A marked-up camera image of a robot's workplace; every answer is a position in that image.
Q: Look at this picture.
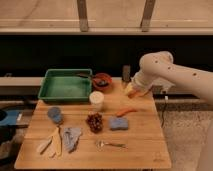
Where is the red yellow apple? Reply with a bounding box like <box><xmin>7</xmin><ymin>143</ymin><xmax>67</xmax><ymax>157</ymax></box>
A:
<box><xmin>128</xmin><ymin>91</ymin><xmax>148</xmax><ymax>99</ymax></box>

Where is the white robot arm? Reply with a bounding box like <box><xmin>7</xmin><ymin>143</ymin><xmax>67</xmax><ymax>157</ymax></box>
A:
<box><xmin>124</xmin><ymin>51</ymin><xmax>213</xmax><ymax>171</ymax></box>

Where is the white paper cup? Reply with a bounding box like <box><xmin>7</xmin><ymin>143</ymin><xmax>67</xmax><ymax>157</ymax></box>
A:
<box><xmin>89</xmin><ymin>91</ymin><xmax>104</xmax><ymax>111</ymax></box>

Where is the blue plastic cup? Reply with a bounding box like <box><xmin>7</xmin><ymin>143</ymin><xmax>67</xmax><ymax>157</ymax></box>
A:
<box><xmin>47</xmin><ymin>107</ymin><xmax>62</xmax><ymax>124</ymax></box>

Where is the orange red bowl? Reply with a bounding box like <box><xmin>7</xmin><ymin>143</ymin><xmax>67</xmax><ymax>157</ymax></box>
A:
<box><xmin>92</xmin><ymin>73</ymin><xmax>112</xmax><ymax>92</ymax></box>

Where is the orange carrot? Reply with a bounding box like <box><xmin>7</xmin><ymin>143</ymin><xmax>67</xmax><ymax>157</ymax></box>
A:
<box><xmin>116</xmin><ymin>108</ymin><xmax>137</xmax><ymax>117</ymax></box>

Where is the dark utensil in bowl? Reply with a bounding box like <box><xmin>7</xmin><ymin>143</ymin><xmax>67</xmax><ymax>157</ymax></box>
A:
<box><xmin>76</xmin><ymin>73</ymin><xmax>108</xmax><ymax>86</ymax></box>

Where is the blue sponge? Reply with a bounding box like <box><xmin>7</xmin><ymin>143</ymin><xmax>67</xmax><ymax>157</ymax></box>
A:
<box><xmin>109</xmin><ymin>117</ymin><xmax>129</xmax><ymax>130</ymax></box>

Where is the bunch of red grapes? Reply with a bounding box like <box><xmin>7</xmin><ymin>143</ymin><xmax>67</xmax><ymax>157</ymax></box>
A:
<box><xmin>86</xmin><ymin>113</ymin><xmax>103</xmax><ymax>133</ymax></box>

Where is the green plastic tray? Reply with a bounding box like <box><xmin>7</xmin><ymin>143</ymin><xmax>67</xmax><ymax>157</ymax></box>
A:
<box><xmin>38</xmin><ymin>69</ymin><xmax>92</xmax><ymax>103</ymax></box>

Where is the silver metal fork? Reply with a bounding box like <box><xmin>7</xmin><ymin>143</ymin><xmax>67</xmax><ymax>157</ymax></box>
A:
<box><xmin>95</xmin><ymin>140</ymin><xmax>126</xmax><ymax>148</ymax></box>

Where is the blue grey cloth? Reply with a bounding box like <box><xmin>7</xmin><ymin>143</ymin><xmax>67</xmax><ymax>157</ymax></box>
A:
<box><xmin>63</xmin><ymin>127</ymin><xmax>82</xmax><ymax>153</ymax></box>

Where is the white wooden spatula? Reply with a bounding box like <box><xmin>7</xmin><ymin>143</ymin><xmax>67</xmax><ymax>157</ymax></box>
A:
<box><xmin>36</xmin><ymin>138</ymin><xmax>52</xmax><ymax>154</ymax></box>

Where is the blue object at left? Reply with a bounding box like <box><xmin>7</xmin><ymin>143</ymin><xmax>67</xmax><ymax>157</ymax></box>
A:
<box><xmin>0</xmin><ymin>110</ymin><xmax>21</xmax><ymax>126</ymax></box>

